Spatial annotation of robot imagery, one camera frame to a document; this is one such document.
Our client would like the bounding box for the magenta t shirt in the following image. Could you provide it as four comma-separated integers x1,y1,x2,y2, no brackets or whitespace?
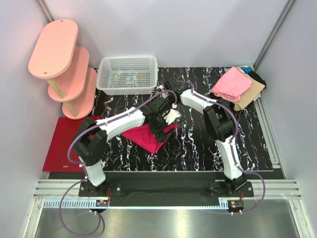
122,124,170,154

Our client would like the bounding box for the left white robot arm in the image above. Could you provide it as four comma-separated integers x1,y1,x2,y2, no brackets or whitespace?
70,96,177,196

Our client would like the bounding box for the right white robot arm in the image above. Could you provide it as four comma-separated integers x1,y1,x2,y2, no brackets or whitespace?
164,79,247,197

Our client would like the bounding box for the white plastic basket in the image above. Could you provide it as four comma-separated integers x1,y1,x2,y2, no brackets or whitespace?
96,56,158,95

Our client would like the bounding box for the black marble pattern mat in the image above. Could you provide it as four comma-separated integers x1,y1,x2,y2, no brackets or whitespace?
102,67,273,171

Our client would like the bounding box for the folded pink t shirt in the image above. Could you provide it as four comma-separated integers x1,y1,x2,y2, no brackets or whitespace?
211,67,252,103

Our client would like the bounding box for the folded blue white garment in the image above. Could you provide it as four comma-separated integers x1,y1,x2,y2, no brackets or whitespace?
237,65,254,74

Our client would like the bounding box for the folded black t shirt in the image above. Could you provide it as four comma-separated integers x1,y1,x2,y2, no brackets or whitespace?
247,70,267,88

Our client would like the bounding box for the folded beige t shirt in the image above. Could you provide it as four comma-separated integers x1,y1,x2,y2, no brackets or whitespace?
234,74,265,111

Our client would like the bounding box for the red box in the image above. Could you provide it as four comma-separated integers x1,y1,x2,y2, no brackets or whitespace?
42,117,87,172

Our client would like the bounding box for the pink three-tier shelf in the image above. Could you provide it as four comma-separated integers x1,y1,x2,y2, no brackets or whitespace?
28,19,97,119

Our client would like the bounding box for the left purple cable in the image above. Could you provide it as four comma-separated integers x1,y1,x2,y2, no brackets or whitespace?
58,90,178,238

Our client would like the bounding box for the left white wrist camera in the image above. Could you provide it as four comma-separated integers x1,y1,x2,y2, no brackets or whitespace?
164,104,181,125

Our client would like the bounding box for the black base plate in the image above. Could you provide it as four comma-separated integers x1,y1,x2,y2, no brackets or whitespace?
79,172,254,198

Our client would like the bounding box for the aluminium rail frame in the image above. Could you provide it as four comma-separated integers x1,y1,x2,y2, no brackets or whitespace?
24,99,317,238

